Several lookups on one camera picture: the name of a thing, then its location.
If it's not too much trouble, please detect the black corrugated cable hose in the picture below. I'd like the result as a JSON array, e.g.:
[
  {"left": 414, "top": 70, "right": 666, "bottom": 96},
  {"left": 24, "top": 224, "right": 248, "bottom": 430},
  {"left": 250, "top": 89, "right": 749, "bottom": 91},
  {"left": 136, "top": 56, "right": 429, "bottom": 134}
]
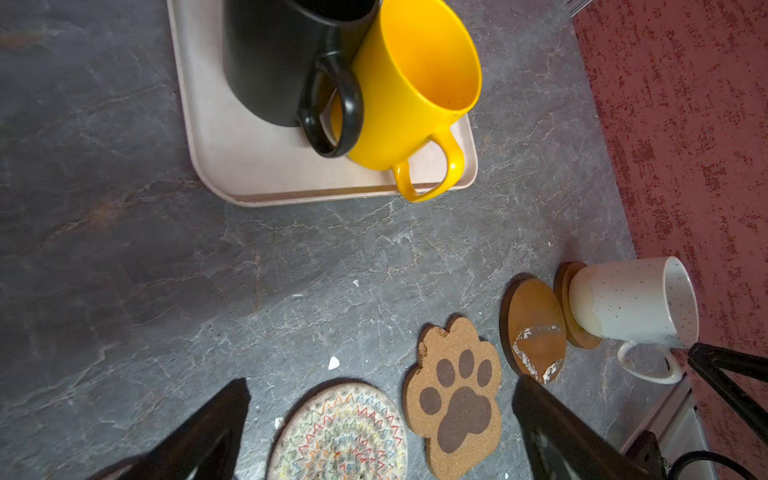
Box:
[{"left": 665, "top": 449, "right": 763, "bottom": 480}]

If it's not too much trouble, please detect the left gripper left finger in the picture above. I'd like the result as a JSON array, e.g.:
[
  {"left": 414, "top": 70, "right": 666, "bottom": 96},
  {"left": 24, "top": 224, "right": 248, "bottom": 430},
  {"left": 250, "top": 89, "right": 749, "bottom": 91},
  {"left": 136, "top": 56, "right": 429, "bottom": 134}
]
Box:
[{"left": 91, "top": 378, "right": 251, "bottom": 479}]

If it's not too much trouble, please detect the paw shaped cork coaster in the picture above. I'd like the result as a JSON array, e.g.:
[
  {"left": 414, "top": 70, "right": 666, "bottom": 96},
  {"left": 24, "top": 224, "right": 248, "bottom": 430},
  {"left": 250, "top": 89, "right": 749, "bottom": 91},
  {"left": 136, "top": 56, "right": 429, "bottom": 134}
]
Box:
[{"left": 403, "top": 317, "right": 502, "bottom": 479}]

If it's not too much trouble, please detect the brown round coaster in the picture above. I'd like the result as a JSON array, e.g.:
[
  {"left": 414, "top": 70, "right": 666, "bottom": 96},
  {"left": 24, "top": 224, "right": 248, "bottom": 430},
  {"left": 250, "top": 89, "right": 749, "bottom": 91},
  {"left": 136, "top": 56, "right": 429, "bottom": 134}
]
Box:
[{"left": 553, "top": 261, "right": 602, "bottom": 350}]

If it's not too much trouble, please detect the multicolour woven coaster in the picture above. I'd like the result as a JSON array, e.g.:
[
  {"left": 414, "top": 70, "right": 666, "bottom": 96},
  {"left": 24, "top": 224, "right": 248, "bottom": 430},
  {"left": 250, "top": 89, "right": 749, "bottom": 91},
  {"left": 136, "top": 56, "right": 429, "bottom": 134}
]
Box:
[{"left": 266, "top": 382, "right": 408, "bottom": 479}]

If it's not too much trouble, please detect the dark brown glossy coaster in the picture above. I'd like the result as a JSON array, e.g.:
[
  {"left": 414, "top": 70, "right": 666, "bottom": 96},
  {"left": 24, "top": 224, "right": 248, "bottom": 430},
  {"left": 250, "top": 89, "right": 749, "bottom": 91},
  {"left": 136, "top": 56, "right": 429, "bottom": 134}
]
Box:
[{"left": 499, "top": 272, "right": 566, "bottom": 385}]

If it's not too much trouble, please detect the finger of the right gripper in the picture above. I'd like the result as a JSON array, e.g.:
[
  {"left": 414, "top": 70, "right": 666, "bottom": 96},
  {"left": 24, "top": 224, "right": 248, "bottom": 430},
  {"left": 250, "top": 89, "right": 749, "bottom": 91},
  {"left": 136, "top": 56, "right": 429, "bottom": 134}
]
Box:
[{"left": 688, "top": 342, "right": 767, "bottom": 444}]

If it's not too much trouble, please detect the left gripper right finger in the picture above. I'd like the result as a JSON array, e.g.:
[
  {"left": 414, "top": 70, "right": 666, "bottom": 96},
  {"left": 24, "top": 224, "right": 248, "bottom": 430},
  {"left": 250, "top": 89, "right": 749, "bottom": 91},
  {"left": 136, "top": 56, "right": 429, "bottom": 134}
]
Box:
[{"left": 512, "top": 375, "right": 651, "bottom": 479}]

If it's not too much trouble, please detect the black mug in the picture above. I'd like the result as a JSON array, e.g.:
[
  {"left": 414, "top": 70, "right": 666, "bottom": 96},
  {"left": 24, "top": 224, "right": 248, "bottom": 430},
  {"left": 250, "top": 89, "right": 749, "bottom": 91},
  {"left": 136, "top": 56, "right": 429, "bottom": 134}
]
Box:
[{"left": 222, "top": 0, "right": 380, "bottom": 158}]

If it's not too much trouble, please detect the beige serving tray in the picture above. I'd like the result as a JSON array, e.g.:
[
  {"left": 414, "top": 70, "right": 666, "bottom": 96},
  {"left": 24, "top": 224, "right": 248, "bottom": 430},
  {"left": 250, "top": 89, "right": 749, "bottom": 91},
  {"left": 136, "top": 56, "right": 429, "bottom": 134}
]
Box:
[{"left": 168, "top": 1, "right": 477, "bottom": 207}]

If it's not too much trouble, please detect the white speckled mug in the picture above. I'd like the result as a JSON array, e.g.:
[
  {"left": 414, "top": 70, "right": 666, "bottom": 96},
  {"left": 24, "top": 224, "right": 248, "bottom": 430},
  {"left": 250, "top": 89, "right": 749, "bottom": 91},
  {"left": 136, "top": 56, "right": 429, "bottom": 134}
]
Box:
[{"left": 568, "top": 256, "right": 700, "bottom": 385}]

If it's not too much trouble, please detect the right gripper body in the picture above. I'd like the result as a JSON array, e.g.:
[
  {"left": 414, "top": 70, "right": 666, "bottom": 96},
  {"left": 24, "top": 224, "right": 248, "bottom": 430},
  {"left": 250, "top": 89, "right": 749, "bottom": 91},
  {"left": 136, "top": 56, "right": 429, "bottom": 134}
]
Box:
[{"left": 625, "top": 430, "right": 667, "bottom": 480}]

